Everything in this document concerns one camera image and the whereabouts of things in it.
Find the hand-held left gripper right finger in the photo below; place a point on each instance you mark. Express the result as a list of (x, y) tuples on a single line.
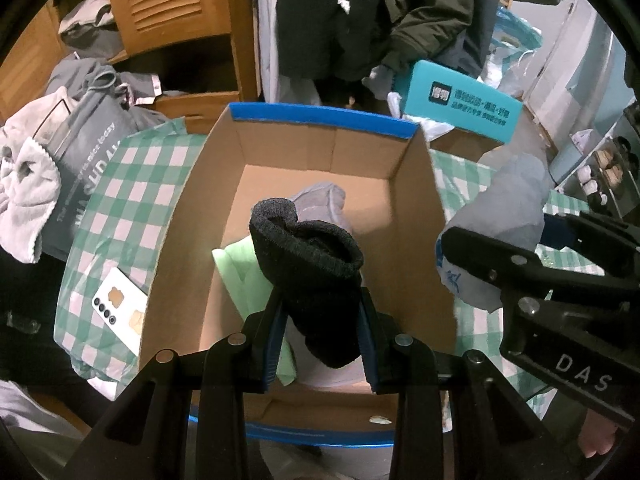
[(367, 350)]

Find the light green cloth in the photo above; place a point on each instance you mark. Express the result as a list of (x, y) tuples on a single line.
[(240, 270)]

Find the group of shoes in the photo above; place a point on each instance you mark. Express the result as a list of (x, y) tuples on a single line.
[(610, 170)]

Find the black sock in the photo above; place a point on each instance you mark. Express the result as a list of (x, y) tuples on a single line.
[(310, 270)]

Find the pale grey cloth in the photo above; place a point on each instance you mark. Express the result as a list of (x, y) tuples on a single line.
[(30, 410)]

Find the black jacket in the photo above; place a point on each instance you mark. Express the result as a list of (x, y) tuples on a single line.
[(320, 20)]

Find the wooden wardrobe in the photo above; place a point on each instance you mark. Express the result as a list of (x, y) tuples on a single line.
[(25, 70)]

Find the brown cardboard box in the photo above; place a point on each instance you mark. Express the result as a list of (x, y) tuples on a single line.
[(465, 147)]

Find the olive green jacket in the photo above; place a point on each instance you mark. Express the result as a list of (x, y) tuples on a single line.
[(430, 10)]

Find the blue and white plastic bag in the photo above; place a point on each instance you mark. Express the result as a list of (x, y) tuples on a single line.
[(505, 60)]

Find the grey long sock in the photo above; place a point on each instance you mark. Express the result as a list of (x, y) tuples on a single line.
[(510, 195)]

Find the grey hoodie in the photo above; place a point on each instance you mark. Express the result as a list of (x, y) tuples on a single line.
[(85, 80)]

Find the shoe rack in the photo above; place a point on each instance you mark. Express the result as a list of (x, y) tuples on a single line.
[(627, 200)]

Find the grey pink-trimmed garment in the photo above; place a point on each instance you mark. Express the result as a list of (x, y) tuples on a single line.
[(145, 90)]

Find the grey folded clothes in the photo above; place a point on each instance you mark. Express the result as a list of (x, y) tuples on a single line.
[(90, 25)]

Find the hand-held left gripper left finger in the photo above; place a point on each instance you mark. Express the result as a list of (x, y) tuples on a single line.
[(272, 340)]

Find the person's bare foot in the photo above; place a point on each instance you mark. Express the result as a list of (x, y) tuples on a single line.
[(597, 435)]

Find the dark grey coat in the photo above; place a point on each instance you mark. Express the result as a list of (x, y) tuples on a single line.
[(482, 10)]

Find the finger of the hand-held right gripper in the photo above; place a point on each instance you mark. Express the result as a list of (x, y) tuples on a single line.
[(557, 230), (480, 255)]

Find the white towel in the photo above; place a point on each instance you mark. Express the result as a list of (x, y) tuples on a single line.
[(25, 195)]

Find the wooden louvered cabinet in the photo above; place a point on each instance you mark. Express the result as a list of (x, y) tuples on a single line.
[(170, 5)]

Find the white cased smartphone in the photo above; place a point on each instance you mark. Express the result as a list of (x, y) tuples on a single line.
[(120, 305)]

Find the dark cloth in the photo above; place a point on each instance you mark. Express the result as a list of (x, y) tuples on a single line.
[(30, 345)]

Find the teal printed box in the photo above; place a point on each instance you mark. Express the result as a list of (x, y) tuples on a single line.
[(420, 105)]

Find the white crumpled bag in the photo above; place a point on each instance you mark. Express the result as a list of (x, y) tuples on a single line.
[(585, 141)]

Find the white door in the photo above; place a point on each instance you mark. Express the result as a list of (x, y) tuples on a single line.
[(575, 60)]

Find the white hanging garment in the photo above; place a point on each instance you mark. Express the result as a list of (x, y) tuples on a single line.
[(272, 35)]

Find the blue cardboard box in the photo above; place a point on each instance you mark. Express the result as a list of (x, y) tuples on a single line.
[(320, 145)]

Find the green checkered tablecloth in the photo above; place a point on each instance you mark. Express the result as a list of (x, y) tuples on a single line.
[(130, 180)]

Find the pile of grey clothes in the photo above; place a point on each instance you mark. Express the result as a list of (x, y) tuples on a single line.
[(90, 150)]

